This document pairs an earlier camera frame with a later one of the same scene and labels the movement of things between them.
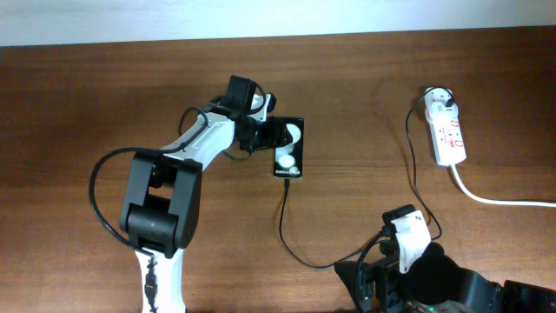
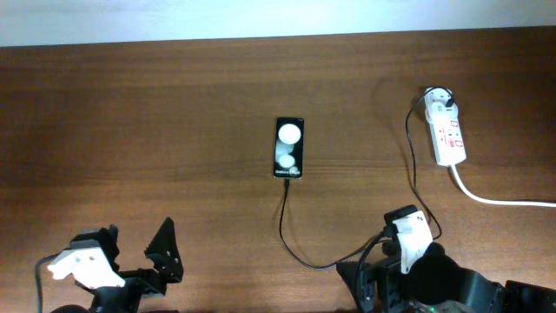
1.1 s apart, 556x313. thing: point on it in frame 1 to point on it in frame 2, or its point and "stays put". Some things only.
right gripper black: x=387 y=267 stays put
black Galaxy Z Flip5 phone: x=288 y=159 stays put
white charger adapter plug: x=438 y=110 stays put
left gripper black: x=272 y=134 to x=170 y=261
